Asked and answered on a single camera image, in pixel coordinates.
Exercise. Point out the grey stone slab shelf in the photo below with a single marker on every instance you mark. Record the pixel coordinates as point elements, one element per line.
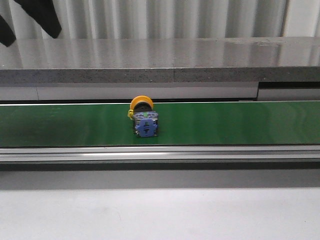
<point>77,61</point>

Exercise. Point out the aluminium conveyor front rail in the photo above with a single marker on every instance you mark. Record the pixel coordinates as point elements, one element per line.
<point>165,154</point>

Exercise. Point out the white corrugated curtain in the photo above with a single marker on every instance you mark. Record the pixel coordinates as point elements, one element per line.
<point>170,19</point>

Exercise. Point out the white panel under slab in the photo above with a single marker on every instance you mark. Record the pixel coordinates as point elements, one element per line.
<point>265,91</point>

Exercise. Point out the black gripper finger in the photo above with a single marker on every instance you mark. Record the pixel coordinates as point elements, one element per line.
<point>7,36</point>
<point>44,13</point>

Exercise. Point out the green conveyor belt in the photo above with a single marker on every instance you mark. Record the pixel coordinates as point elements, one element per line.
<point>194,123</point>

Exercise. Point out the yellow push button switch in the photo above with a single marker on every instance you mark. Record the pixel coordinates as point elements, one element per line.
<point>144,118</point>

